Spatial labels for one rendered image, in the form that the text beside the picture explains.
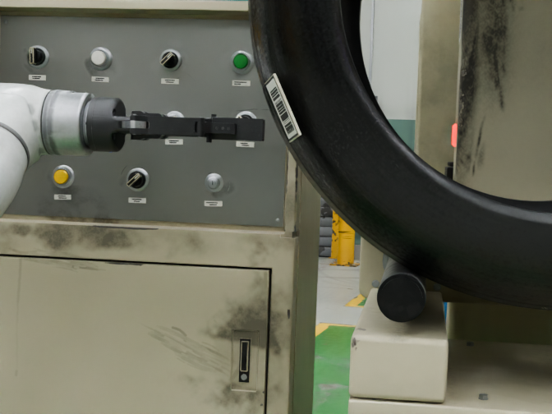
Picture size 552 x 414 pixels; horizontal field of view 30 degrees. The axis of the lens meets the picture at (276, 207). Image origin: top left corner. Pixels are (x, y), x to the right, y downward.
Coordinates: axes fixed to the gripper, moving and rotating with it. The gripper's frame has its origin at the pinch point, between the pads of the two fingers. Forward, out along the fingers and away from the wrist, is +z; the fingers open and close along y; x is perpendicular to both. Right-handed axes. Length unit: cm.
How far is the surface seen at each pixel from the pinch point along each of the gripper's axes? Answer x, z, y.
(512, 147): 1.2, 35.8, -6.2
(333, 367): 106, -14, 357
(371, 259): 15.7, 19.1, -8.8
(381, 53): -97, -22, 881
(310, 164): 3.9, 14.6, -42.1
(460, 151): 1.9, 29.4, -6.1
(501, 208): 7, 32, -46
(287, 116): -0.4, 12.6, -44.6
